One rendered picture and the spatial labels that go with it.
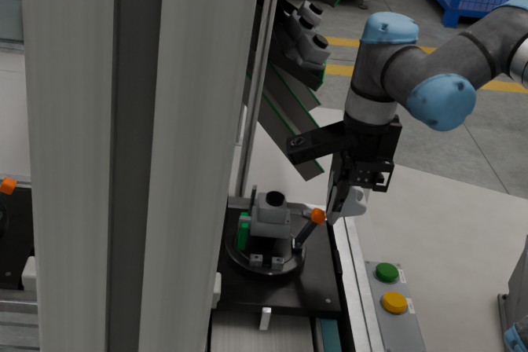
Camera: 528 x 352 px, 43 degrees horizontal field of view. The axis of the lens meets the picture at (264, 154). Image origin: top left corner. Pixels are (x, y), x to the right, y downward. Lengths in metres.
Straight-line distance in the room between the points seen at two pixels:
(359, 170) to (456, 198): 0.63
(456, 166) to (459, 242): 2.02
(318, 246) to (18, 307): 0.50
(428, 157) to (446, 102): 2.66
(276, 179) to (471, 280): 0.48
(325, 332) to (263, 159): 0.61
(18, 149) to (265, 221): 0.69
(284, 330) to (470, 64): 0.52
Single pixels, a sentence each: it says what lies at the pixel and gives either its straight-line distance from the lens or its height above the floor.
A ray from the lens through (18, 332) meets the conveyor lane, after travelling 1.09.
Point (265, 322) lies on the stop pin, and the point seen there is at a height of 0.94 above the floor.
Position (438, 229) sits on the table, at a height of 0.86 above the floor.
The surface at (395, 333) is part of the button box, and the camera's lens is 1.11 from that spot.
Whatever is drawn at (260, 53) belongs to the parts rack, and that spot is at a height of 1.25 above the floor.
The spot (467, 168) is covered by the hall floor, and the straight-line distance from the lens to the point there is 3.52.
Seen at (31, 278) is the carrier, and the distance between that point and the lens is 1.07.
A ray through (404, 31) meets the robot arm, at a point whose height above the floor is 1.41.
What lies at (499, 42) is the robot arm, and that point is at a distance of 0.91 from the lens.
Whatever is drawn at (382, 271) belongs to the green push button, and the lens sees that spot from 1.18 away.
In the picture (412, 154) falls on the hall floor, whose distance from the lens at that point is 3.49.
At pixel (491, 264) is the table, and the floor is 0.86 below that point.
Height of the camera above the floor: 1.73
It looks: 33 degrees down
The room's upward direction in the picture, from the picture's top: 10 degrees clockwise
